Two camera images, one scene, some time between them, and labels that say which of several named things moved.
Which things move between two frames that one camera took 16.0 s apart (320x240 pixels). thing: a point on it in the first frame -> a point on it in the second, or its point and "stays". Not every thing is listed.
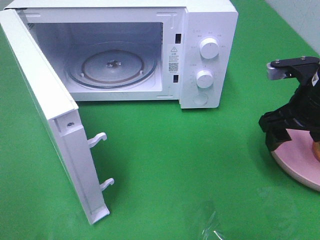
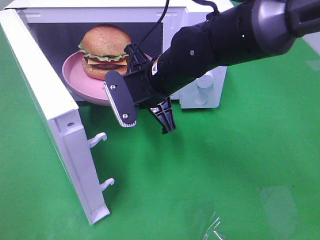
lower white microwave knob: (204, 79) stays
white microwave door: (58, 111) stays
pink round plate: (296, 157) -> (93, 91)
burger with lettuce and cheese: (316, 150) -> (103, 47)
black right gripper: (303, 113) -> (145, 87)
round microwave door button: (200, 99) stays
